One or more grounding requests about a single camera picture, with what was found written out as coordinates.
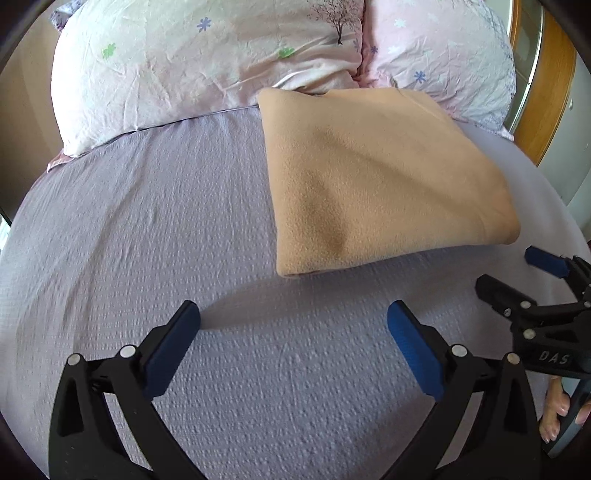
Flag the white floral pillow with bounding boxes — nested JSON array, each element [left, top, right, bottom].
[[51, 0, 366, 158]]

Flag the pink star print pillow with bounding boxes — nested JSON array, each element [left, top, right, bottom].
[[358, 0, 517, 142]]

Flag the beige fleece cloth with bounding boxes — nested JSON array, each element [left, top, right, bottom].
[[257, 87, 522, 280]]

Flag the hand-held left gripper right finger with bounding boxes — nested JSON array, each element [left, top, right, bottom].
[[386, 300, 542, 480]]

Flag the wooden frame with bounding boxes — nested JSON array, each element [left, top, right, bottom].
[[503, 0, 579, 167]]

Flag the lavender textured bed sheet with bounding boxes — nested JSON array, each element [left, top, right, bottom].
[[0, 100, 591, 480]]

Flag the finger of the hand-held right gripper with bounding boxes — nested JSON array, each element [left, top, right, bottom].
[[475, 273, 591, 329], [525, 246, 591, 297]]

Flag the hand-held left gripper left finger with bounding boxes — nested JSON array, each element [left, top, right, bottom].
[[48, 300, 202, 480]]

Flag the person's right hand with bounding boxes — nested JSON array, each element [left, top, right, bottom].
[[537, 376, 591, 445]]

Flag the purple floral cloth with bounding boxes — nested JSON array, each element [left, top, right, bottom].
[[49, 0, 77, 29]]

